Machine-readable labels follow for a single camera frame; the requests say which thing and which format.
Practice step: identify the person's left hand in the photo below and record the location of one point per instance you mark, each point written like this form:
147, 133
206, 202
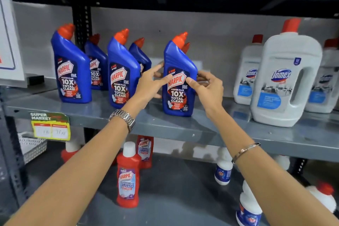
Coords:
144, 88

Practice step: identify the person's right hand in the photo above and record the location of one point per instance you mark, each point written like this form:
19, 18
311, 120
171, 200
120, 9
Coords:
211, 93

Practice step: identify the person's left middle finger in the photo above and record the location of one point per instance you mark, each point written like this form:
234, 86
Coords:
156, 69

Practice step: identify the person's right thumb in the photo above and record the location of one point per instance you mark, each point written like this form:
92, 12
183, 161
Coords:
193, 86

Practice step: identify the person's left thumb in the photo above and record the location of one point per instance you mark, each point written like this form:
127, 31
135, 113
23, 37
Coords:
158, 96

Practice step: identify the blue toilet cleaner bottle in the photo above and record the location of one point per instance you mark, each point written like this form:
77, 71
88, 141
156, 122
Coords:
178, 60

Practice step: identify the person's left forearm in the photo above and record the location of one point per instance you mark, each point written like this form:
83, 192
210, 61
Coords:
76, 175

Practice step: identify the person's right forearm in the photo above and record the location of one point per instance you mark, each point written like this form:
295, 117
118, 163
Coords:
267, 180

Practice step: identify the silver metal wristwatch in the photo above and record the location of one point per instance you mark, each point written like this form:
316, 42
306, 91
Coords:
124, 118

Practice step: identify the grey metal shelving rack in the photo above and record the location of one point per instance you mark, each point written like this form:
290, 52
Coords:
185, 130

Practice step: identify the red bathroom cleaner bottle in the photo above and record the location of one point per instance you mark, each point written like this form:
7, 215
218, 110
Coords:
68, 154
128, 180
145, 151

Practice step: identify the small white cleaner jug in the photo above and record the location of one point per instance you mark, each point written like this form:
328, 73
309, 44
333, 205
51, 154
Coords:
327, 90
246, 59

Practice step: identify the row of blue cleaner bottles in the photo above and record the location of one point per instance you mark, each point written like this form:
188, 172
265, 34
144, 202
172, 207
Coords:
71, 53

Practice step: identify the white bottle blue label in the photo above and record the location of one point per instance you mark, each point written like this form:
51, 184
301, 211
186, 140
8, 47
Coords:
223, 171
249, 212
282, 161

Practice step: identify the large white cleaner jug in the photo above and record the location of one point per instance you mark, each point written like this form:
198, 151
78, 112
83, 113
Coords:
278, 48

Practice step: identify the yellow green price tag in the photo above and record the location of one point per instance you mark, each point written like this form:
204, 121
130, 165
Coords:
50, 127

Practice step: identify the white plastic mesh basket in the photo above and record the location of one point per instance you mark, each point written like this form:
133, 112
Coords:
33, 147

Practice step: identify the white sign board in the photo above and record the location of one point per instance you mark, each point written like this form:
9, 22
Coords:
12, 43

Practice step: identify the white bottle red cap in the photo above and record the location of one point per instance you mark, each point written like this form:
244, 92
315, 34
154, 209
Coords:
321, 196

